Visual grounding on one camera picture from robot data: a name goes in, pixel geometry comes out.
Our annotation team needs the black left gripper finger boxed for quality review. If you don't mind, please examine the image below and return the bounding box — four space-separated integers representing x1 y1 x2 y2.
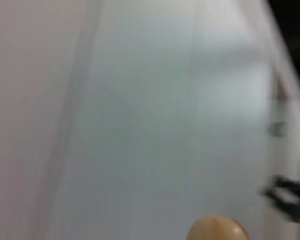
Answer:
261 174 300 224

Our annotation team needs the round bun with orange centre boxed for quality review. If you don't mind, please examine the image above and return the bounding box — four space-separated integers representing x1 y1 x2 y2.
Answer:
187 214 250 240

